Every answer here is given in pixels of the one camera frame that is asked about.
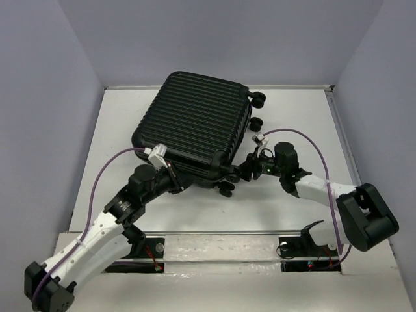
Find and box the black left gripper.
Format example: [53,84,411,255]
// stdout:
[143,160,198,203]

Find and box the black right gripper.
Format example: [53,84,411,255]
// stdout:
[231,146,285,181]

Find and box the black hard-shell suitcase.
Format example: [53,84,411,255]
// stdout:
[131,71,267,197]

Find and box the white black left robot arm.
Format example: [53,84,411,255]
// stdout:
[24,164,194,311]

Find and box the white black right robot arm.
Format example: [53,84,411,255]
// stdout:
[239,142,399,255]

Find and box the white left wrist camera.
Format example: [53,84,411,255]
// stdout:
[144,144,168,170]

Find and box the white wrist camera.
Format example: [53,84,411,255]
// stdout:
[144,144,168,170]
[252,132,269,149]

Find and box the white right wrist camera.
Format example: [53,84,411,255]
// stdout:
[252,132,269,149]

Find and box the aluminium mounting rail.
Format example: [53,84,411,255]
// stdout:
[143,230,301,236]

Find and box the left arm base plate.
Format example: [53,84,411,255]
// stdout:
[104,237,165,274]

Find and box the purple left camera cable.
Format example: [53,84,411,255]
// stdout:
[31,148,150,305]

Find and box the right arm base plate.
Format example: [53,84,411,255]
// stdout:
[276,220,342,273]

